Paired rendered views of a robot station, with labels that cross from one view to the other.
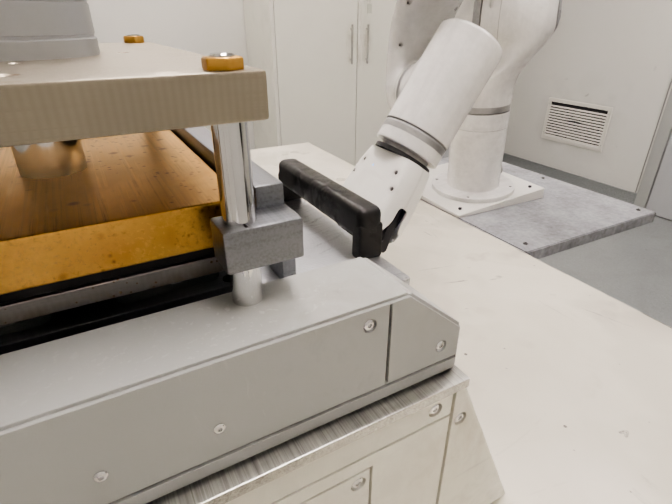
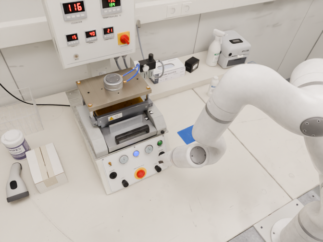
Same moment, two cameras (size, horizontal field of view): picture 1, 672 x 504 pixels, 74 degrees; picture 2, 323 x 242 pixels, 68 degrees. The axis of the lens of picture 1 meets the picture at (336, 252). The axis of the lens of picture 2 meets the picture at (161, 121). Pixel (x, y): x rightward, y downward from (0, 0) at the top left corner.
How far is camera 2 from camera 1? 0.99 m
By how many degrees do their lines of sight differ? 68
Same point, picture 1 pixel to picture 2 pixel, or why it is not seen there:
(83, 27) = (111, 89)
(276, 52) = not seen: outside the picture
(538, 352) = (150, 222)
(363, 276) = (96, 136)
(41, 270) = not seen: hidden behind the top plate
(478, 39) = (184, 153)
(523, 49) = (314, 220)
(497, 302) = (177, 218)
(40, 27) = (105, 87)
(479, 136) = (292, 224)
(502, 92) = (308, 224)
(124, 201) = not seen: hidden behind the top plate
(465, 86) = (179, 158)
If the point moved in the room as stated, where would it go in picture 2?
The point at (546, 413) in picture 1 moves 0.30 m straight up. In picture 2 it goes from (127, 213) to (123, 178)
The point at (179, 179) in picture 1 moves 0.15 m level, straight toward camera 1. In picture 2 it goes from (107, 109) to (69, 116)
